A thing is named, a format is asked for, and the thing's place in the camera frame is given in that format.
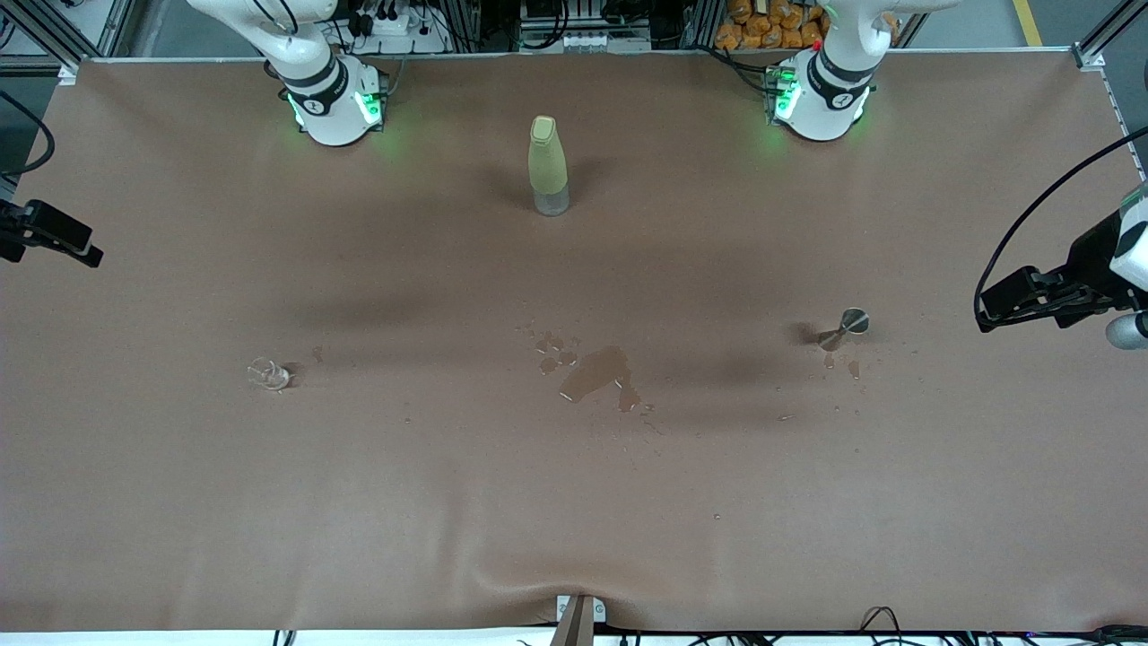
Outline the silver metal jigger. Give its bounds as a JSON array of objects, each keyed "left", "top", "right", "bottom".
[{"left": 816, "top": 307, "right": 871, "bottom": 353}]

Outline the small clear glass cup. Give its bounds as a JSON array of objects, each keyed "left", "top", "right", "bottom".
[{"left": 247, "top": 356, "right": 292, "bottom": 393}]

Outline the orange packets pile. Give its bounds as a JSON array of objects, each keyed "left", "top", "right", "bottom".
[{"left": 715, "top": 0, "right": 831, "bottom": 50}]

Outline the white power strip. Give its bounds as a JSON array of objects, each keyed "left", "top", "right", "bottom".
[{"left": 359, "top": 9, "right": 424, "bottom": 39}]

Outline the brown spilled liquid puddle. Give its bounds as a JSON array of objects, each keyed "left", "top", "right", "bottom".
[{"left": 535, "top": 330, "right": 645, "bottom": 414}]

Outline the yellow-green capped bottle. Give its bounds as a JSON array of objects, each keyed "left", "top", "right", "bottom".
[{"left": 527, "top": 115, "right": 571, "bottom": 217}]

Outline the brown table mat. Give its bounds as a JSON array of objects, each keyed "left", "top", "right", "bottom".
[{"left": 0, "top": 49, "right": 1148, "bottom": 633}]

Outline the black equipment box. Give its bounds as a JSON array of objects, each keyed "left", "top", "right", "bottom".
[{"left": 518, "top": 0, "right": 654, "bottom": 41}]

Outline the metal table edge clamp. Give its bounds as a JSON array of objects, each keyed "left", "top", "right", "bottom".
[{"left": 552, "top": 595, "right": 607, "bottom": 646}]

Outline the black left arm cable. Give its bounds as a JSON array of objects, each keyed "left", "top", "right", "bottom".
[{"left": 974, "top": 126, "right": 1148, "bottom": 317}]

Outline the aluminium frame post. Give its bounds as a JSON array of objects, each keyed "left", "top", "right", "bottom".
[
  {"left": 0, "top": 0, "right": 135, "bottom": 83},
  {"left": 1074, "top": 0, "right": 1148, "bottom": 71}
]

